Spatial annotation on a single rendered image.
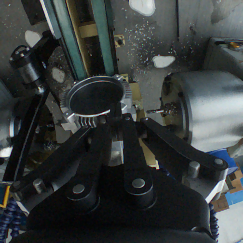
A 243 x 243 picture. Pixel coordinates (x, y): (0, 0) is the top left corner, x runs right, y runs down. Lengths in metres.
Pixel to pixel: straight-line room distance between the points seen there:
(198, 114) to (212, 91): 0.07
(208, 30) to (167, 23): 0.17
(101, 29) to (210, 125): 0.35
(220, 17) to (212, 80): 0.31
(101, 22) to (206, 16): 0.38
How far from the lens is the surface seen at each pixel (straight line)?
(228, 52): 0.57
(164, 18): 0.55
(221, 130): 0.39
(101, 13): 0.40
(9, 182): 0.29
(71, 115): 0.35
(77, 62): 0.45
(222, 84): 0.41
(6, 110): 0.46
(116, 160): 0.47
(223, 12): 0.66
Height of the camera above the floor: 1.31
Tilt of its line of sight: 40 degrees down
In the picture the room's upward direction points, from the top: 174 degrees clockwise
